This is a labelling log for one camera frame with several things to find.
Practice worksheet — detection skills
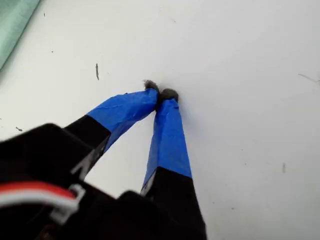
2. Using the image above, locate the red white motor wire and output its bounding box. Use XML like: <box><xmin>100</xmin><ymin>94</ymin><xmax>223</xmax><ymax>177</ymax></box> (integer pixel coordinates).
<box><xmin>0</xmin><ymin>181</ymin><xmax>86</xmax><ymax>226</ymax></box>

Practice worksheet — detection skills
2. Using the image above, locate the green t-shirt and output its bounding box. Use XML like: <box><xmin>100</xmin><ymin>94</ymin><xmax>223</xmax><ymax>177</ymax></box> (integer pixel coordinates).
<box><xmin>0</xmin><ymin>0</ymin><xmax>42</xmax><ymax>73</ymax></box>

